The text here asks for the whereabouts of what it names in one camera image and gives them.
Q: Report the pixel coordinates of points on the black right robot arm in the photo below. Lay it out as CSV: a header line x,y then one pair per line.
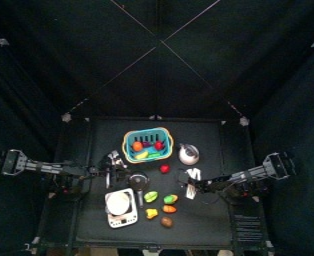
x,y
253,175

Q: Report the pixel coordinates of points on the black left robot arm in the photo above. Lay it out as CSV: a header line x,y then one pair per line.
x,y
43,166

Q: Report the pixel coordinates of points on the teal basket with yellow rim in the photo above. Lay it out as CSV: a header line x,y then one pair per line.
x,y
132,156

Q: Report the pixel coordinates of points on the green and orange toy fruit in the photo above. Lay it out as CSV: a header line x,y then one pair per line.
x,y
171,199

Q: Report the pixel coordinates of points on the yellow toy banana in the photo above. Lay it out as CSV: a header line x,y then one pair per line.
x,y
142,155

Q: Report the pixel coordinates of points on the small red toy strawberry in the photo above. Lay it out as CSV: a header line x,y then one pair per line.
x,y
164,168

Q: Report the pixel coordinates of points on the black toy frying pan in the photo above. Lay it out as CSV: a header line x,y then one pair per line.
x,y
139,182

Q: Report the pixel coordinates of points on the orange toy carrot piece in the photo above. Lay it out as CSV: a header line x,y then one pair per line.
x,y
170,209

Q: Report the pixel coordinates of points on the white round plate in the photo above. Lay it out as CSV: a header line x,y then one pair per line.
x,y
118,203

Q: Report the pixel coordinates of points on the purple toy vegetable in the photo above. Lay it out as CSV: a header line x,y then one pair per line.
x,y
147,144

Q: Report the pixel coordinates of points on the green toy vegetable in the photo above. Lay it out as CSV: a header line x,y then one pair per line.
x,y
154,155

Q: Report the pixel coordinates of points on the green toy lime half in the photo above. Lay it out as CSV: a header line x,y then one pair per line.
x,y
151,196

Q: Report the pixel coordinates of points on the red toy fruit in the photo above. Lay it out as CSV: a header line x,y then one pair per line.
x,y
159,145

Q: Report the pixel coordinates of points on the brown toy potato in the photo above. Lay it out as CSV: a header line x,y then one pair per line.
x,y
167,221

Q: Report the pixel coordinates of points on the yellow toy pepper piece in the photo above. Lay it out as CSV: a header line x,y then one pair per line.
x,y
151,213

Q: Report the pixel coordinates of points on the white kitchen scale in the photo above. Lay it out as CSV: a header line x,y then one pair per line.
x,y
123,218

